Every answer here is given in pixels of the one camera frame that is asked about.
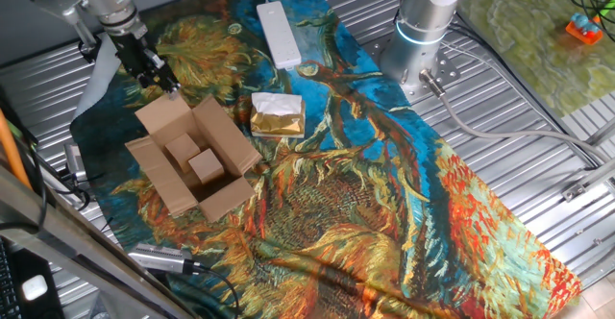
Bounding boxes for sunflower painting cloth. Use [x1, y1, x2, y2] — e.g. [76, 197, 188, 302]
[69, 0, 583, 319]

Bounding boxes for small white device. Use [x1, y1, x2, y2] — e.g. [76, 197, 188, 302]
[21, 274, 49, 302]

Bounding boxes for orange toy block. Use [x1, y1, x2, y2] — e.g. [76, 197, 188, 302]
[565, 12, 604, 46]

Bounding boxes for orange tube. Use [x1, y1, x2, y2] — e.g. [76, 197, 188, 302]
[0, 109, 33, 190]

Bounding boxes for long aluminium profile bar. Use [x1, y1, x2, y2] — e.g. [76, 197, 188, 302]
[560, 158, 615, 203]

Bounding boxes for aluminium frame beam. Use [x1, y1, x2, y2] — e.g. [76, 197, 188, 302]
[0, 164, 193, 319]

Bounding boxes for silver camera on mount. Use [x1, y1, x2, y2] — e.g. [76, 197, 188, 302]
[63, 143, 88, 184]

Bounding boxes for black desk pad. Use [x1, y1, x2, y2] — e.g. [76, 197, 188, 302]
[9, 249, 66, 319]

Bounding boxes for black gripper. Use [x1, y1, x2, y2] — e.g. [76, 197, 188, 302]
[109, 31, 182, 100]

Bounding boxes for green stick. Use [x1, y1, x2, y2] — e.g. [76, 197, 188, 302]
[593, 0, 615, 25]

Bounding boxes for silver camera with cable plug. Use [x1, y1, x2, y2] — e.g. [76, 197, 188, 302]
[127, 242, 204, 277]

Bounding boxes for short aluminium profile bar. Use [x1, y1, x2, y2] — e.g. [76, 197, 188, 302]
[583, 116, 615, 148]

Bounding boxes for black camera cable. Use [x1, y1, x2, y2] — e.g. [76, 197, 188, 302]
[191, 262, 241, 318]

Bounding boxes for grey metal pole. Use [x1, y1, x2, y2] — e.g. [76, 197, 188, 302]
[71, 18, 103, 64]

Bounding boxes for black keyboard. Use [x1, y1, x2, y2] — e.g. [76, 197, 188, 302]
[0, 239, 23, 319]

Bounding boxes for brown cardboard box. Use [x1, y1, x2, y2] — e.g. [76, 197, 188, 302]
[124, 88, 263, 223]

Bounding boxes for green patterned mat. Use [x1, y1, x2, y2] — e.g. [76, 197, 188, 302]
[455, 0, 615, 118]

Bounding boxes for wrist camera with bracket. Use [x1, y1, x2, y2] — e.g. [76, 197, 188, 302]
[26, 0, 92, 27]

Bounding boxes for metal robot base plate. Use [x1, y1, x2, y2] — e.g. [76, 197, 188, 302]
[369, 34, 461, 105]

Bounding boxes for small cardboard block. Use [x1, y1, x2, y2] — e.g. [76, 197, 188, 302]
[187, 148, 226, 185]
[164, 133, 202, 174]

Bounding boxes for white power strip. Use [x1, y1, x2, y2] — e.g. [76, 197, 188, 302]
[256, 0, 303, 70]

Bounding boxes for gold tissue pack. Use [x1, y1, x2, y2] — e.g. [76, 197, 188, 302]
[249, 91, 307, 139]

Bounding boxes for black looping cable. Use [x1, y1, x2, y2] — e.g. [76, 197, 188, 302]
[0, 86, 92, 236]

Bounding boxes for thick grey cable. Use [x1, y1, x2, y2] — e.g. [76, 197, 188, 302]
[418, 68, 615, 164]

